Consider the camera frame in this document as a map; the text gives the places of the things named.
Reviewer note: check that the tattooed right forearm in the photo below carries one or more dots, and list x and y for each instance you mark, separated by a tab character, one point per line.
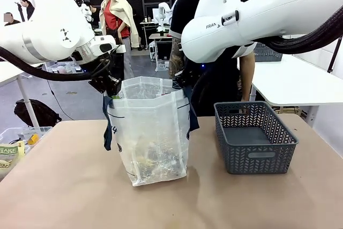
177	54

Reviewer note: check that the clear storage boxes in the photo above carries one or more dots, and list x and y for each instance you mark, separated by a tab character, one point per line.
63	68

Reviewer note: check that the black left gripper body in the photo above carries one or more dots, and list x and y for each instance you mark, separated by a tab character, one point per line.
105	84

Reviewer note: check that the person's left hand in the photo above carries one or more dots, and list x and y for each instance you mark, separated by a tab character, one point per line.
244	102

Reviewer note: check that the seated background person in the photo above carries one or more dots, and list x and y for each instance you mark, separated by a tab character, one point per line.
10	20

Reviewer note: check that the white side table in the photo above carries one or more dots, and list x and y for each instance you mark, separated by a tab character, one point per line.
297	84
13	74

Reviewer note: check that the black backpack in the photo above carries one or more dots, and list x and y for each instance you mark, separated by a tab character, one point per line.
37	112

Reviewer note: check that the person in black clothes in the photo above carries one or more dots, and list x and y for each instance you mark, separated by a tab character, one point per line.
214	84

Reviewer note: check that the clear plastic storage bin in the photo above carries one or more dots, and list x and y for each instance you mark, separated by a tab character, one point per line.
24	133

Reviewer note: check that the small white background robot arm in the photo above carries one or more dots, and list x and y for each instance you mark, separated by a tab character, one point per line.
163	15

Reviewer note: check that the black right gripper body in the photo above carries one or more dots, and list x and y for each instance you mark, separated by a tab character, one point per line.
183	76

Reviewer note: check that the person's left forearm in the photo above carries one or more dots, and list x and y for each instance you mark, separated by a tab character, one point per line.
246	76

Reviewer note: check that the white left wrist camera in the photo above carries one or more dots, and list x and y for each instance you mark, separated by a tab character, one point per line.
105	46

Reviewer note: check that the yellow-green snack bag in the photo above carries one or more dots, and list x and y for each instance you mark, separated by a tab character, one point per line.
9	156

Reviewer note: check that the standing background person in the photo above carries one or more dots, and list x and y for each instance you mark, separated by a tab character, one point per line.
28	7

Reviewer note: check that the mannequin with cream jacket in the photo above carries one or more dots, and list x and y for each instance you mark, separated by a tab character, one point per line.
118	17

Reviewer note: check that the dark background desk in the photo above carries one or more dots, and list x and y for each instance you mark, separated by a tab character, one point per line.
162	46

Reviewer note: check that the yellow object in bin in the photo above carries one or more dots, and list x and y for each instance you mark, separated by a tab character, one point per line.
32	139

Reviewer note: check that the grey plastic woven-pattern basket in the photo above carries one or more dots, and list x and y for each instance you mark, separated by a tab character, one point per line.
268	52
254	137

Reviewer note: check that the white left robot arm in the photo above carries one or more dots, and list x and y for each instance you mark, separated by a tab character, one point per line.
53	33

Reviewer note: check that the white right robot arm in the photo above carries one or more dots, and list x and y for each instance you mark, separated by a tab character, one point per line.
254	17

